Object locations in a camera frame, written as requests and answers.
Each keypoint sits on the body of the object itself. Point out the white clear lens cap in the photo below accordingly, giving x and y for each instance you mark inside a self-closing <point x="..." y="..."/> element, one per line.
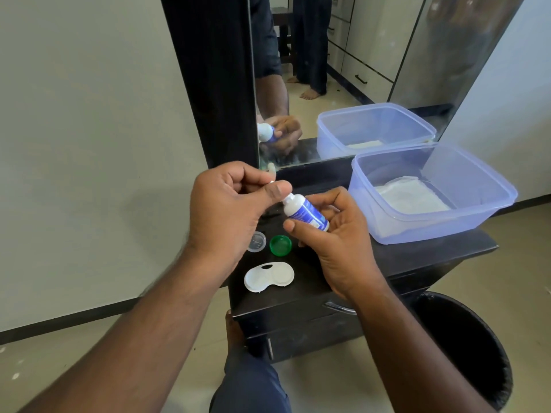
<point x="258" y="242"/>

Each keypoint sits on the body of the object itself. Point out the clear blue plastic container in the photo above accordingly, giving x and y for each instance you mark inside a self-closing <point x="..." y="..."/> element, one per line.
<point x="473" y="180"/>

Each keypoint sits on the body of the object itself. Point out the dresser mirror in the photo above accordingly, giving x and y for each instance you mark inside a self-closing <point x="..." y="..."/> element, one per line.
<point x="379" y="47"/>

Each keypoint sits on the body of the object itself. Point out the person's foot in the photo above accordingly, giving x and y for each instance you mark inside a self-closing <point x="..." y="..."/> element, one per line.
<point x="234" y="331"/>

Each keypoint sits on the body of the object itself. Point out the person's left hand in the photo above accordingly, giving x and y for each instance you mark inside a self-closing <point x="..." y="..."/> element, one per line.
<point x="219" y="219"/>

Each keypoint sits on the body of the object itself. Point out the green lens cap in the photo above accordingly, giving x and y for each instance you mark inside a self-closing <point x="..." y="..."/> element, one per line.
<point x="280" y="245"/>

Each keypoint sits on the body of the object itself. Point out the blue white solution bottle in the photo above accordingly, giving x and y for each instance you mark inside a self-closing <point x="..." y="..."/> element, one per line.
<point x="305" y="212"/>

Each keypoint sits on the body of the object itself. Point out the grey trousers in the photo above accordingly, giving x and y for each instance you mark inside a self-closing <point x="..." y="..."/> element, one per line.
<point x="249" y="387"/>

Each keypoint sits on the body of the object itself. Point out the black lined trash bin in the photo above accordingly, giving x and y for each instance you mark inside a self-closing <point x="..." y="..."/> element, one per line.
<point x="465" y="339"/>

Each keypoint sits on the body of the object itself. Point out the stack of white tissues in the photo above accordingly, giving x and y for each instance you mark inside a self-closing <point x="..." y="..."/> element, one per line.
<point x="409" y="197"/>

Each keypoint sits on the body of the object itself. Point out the white contact lens case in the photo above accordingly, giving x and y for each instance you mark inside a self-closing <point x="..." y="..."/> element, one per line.
<point x="267" y="279"/>

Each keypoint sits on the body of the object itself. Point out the black dresser cabinet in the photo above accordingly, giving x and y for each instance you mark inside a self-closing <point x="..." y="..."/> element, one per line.
<point x="301" y="331"/>

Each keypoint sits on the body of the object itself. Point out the person's right forearm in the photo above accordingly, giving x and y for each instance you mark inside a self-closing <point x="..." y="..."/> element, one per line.
<point x="413" y="361"/>

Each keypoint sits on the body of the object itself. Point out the person's right hand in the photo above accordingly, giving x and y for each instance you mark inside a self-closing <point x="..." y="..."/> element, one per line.
<point x="340" y="253"/>

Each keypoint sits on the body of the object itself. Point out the person's left forearm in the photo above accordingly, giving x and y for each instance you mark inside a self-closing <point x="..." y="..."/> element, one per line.
<point x="129" y="339"/>

